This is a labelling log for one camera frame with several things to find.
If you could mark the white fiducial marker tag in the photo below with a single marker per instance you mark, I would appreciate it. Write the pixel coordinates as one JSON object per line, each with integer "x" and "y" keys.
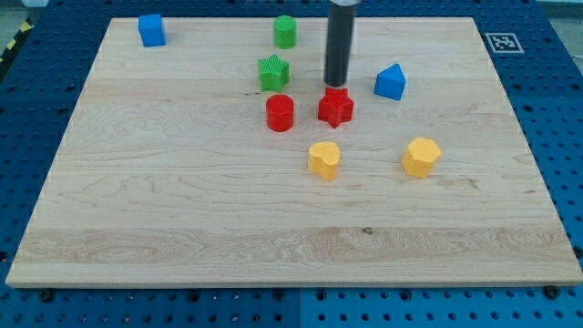
{"x": 504, "y": 43}

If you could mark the blue pentagon block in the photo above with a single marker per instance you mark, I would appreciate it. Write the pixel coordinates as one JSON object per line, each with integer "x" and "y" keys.
{"x": 390, "y": 83}

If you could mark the green star block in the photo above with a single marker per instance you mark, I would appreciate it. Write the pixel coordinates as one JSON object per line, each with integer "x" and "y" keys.
{"x": 274, "y": 73}

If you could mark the yellow heart block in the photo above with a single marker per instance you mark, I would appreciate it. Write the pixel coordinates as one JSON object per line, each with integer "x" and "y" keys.
{"x": 324, "y": 159}

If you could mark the black bolt right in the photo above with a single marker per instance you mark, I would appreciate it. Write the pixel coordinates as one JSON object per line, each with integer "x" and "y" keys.
{"x": 551, "y": 292}

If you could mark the blue cube block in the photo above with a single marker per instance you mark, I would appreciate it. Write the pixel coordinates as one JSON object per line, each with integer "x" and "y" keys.
{"x": 151, "y": 30}

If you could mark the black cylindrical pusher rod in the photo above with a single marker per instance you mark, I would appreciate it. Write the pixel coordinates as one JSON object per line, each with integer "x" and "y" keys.
{"x": 340, "y": 24}

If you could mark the green cylinder block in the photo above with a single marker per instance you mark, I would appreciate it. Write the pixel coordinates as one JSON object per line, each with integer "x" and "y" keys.
{"x": 284, "y": 31}

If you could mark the black bolt left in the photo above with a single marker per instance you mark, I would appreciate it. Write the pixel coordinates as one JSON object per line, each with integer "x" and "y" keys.
{"x": 46, "y": 295}

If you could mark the black bolt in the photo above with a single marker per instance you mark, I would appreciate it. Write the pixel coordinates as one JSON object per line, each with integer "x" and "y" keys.
{"x": 46, "y": 295}
{"x": 551, "y": 292}

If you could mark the red star block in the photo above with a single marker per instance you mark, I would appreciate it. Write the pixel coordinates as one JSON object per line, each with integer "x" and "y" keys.
{"x": 335, "y": 107}

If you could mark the wooden board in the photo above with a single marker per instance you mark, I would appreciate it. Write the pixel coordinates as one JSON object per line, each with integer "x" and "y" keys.
{"x": 167, "y": 175}

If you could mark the yellow hexagon block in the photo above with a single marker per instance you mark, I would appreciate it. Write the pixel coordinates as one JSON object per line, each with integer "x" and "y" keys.
{"x": 420, "y": 157}

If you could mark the red cylinder block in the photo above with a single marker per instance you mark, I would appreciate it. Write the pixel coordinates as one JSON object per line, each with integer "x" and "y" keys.
{"x": 279, "y": 112}

